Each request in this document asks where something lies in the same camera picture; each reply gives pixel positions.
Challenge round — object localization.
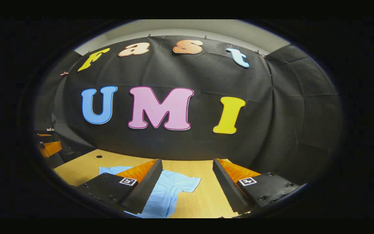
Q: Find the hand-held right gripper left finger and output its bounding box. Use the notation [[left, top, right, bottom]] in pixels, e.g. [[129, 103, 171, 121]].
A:
[[76, 159, 163, 215]]

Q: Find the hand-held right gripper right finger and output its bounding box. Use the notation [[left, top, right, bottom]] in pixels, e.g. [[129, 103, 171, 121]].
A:
[[212, 158, 307, 216]]

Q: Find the light blue T-shirt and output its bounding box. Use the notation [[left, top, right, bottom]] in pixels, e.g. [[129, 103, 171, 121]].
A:
[[99, 166, 202, 219]]

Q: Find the black backdrop cloth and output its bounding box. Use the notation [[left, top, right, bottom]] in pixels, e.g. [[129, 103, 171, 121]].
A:
[[33, 35, 343, 186]]

